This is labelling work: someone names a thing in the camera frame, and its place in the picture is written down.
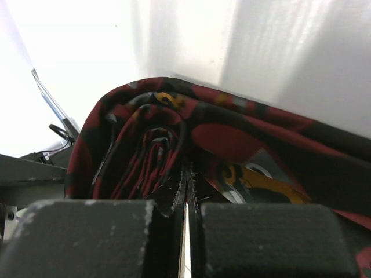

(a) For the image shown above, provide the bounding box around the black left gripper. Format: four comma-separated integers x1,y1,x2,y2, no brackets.
1,153,68,209

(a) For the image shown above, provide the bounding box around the aluminium mounting rail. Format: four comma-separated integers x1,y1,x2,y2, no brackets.
31,68,80,141

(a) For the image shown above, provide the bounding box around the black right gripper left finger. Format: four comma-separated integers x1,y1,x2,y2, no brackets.
1,170,187,277

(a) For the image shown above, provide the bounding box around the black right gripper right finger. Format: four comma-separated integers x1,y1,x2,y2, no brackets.
187,166,359,277

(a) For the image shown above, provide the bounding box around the dark red patterned tie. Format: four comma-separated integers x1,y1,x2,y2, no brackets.
64,77,370,277

